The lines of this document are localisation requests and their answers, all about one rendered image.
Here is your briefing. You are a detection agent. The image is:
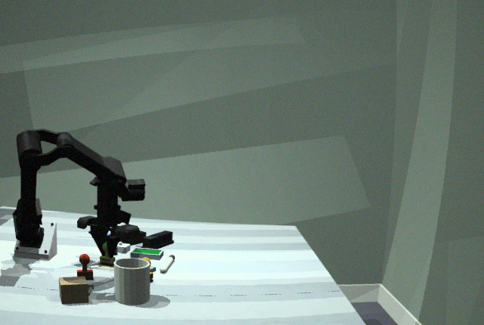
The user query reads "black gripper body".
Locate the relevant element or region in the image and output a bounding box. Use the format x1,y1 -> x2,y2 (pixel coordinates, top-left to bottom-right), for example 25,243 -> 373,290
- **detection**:
77,202 -> 140,240

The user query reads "red-handled rubber stamp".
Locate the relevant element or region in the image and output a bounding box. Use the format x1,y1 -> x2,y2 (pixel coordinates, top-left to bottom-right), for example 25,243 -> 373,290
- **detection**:
77,254 -> 94,280

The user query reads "grey cup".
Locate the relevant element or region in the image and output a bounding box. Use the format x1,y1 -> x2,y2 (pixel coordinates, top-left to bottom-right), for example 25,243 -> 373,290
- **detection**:
113,258 -> 150,305

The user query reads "grey cylinder with black end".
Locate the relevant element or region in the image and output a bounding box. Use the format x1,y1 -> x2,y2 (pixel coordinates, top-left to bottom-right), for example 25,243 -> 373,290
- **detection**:
160,255 -> 175,274

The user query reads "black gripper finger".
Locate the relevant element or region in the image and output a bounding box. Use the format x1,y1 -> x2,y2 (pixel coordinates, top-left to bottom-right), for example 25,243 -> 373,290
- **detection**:
105,235 -> 121,258
88,230 -> 108,256

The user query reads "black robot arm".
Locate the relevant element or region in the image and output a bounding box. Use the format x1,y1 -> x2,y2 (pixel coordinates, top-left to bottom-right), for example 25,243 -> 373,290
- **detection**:
12,129 -> 146,248

